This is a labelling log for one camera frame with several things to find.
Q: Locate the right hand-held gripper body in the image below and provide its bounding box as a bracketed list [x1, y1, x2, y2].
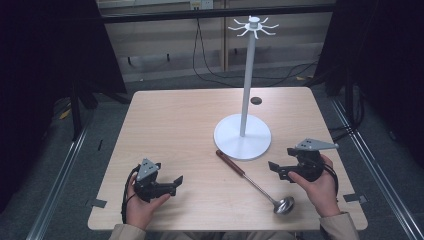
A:
[286, 137, 340, 184]

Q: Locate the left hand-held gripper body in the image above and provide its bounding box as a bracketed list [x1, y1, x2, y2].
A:
[133, 158, 176, 204]

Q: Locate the person's left hand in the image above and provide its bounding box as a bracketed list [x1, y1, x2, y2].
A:
[125, 171, 172, 231]

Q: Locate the person's right hand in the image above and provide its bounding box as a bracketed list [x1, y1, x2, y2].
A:
[287, 154, 342, 219]

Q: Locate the grey tape piece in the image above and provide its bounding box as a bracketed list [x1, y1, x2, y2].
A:
[342, 193, 368, 205]
[86, 198, 108, 209]

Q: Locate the white hook stand rack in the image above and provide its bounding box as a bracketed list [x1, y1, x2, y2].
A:
[213, 15, 280, 161]

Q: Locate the black metal stand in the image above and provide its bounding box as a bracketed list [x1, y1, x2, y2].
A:
[68, 78, 85, 142]

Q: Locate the black curtain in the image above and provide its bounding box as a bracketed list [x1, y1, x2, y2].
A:
[0, 0, 128, 214]
[313, 0, 424, 169]

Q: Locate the black horizontal bar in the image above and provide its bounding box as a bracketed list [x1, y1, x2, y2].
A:
[99, 3, 336, 25]

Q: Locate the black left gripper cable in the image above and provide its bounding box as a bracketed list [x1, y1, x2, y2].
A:
[121, 164, 141, 225]

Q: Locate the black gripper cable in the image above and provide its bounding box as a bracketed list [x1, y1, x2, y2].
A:
[319, 161, 340, 203]
[121, 164, 141, 225]

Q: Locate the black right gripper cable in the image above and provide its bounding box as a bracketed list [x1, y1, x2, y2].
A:
[319, 161, 340, 203]

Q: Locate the steel ladle with wooden handle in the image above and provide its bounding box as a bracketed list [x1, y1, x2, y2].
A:
[215, 149, 296, 216]

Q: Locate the bundle of black cables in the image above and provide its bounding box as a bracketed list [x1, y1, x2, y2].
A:
[327, 84, 367, 143]

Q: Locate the metal floor rail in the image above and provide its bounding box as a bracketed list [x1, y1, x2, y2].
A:
[329, 97, 424, 240]
[25, 124, 90, 240]

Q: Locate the white wall socket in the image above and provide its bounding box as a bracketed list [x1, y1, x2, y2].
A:
[189, 0, 215, 11]

